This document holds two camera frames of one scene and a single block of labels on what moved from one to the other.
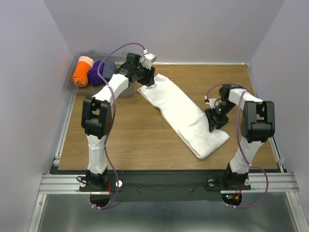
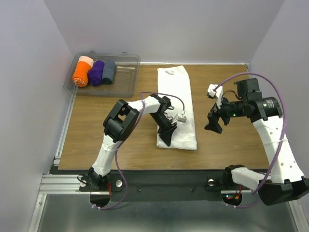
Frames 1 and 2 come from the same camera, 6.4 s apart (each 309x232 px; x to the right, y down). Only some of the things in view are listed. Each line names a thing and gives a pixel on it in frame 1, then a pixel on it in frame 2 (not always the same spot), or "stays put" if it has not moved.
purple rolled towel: [93, 74] stays put
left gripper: [149, 80] to [165, 132]
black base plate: [167, 186] stays put
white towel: [183, 116] to [174, 81]
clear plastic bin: [119, 60] stays put
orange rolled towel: [80, 78] stays put
